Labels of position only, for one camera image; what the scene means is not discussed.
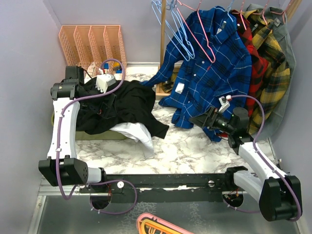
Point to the pink perforated file organizer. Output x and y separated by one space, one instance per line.
86 45

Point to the green plastic basket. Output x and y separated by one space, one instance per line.
108 135

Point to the black shirt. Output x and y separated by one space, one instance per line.
131 103

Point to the aluminium frame rail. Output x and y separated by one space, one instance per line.
45 190

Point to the blue wire hanger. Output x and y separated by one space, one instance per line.
227 10
177 36

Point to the pink orange object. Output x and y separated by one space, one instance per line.
148 223

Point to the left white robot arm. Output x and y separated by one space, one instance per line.
62 167

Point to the grey shirt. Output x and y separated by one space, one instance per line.
280 31

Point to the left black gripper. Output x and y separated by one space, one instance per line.
93 88

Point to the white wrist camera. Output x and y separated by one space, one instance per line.
225 103
104 81

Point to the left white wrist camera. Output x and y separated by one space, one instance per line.
104 81

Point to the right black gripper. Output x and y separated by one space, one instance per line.
208 119

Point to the yellow black item in organizer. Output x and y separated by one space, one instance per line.
116 66

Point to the blue plaid shirt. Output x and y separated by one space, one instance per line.
193 90

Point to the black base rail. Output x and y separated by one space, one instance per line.
158 188

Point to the white shirt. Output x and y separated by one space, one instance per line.
137 132

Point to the red plaid shirt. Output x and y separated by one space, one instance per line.
238 65

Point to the yellow plaid shirt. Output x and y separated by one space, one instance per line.
276 78

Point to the wooden clothes rack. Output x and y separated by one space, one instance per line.
162 46

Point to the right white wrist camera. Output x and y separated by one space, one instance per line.
225 103

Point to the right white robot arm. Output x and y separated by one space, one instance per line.
277 193

